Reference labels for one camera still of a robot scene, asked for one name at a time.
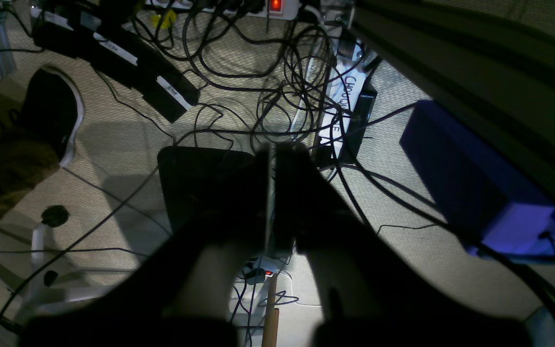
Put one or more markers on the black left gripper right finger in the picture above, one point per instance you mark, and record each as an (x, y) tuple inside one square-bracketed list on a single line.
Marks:
[(370, 297)]

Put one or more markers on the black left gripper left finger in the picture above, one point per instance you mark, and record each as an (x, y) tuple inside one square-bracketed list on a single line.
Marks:
[(182, 290)]

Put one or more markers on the black shoe white sole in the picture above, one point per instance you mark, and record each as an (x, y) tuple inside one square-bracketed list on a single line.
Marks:
[(54, 110)]

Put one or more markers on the black power adapter bricks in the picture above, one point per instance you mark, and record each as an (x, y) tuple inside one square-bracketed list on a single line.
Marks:
[(95, 33)]

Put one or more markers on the black foot pedal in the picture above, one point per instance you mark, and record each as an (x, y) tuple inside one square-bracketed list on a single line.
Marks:
[(187, 173)]

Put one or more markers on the white power strip red switch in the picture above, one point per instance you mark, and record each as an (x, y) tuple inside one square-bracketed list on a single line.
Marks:
[(272, 9)]

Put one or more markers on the blue box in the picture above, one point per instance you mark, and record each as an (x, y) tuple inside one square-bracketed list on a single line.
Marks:
[(477, 189)]

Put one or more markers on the white labelled box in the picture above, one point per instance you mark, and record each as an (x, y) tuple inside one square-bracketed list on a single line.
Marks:
[(349, 102)]

